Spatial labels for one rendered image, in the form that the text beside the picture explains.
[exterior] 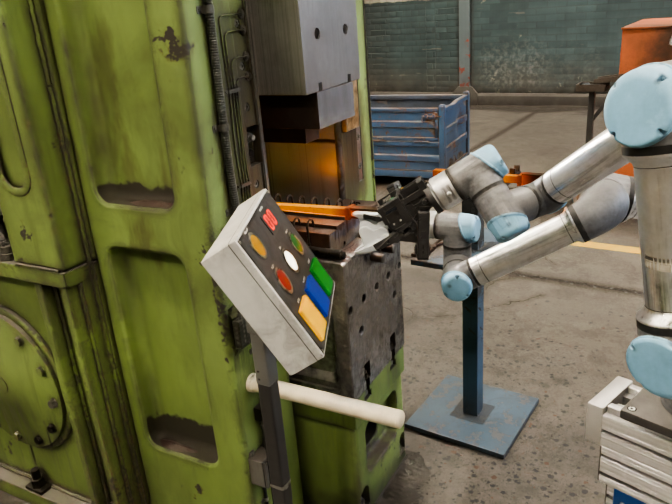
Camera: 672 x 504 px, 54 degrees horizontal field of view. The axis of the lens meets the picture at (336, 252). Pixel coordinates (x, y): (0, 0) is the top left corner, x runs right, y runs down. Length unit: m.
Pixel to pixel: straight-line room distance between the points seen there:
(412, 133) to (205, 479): 4.06
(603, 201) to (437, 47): 8.43
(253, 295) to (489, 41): 8.64
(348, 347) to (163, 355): 0.55
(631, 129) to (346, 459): 1.41
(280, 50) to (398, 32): 8.56
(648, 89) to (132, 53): 1.16
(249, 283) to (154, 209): 0.58
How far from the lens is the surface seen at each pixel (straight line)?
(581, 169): 1.35
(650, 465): 1.48
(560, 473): 2.51
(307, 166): 2.20
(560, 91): 9.45
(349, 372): 1.93
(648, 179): 1.13
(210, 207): 1.60
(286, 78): 1.69
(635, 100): 1.09
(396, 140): 5.67
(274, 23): 1.70
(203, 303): 1.72
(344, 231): 1.88
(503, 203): 1.34
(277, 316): 1.21
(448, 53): 9.90
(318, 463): 2.22
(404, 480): 2.43
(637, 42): 5.11
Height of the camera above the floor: 1.58
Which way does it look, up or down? 21 degrees down
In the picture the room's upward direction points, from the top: 5 degrees counter-clockwise
